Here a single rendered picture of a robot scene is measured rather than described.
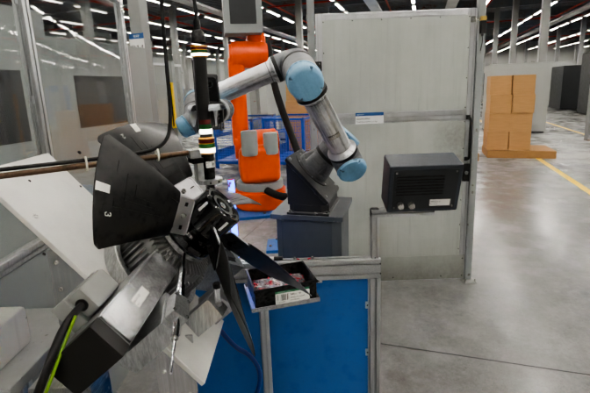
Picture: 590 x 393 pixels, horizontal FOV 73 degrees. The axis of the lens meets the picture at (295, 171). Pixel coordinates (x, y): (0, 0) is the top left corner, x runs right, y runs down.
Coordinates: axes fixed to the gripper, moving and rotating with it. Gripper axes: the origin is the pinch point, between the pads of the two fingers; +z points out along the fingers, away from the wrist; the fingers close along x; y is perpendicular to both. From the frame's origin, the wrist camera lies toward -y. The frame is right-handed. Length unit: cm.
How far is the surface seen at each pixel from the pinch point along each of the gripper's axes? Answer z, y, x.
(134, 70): -418, -35, 178
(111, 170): 30.4, 10.7, 11.0
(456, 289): -169, 144, -140
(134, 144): -1.1, 9.4, 18.7
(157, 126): -10.4, 5.6, 15.3
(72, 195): 4.4, 21.7, 34.2
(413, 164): -33, 23, -66
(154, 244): 14.3, 32.1, 10.1
